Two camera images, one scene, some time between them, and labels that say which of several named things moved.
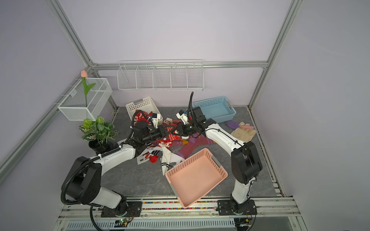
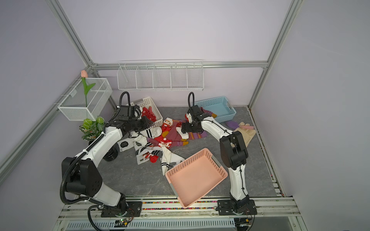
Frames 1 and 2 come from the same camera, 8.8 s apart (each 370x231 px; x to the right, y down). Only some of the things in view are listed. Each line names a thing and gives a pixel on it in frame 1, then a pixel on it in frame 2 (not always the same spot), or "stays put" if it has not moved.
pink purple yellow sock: (186, 145) to (213, 115)
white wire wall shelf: (160, 74) stays put
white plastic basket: (146, 104) stays put
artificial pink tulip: (84, 75) stays put
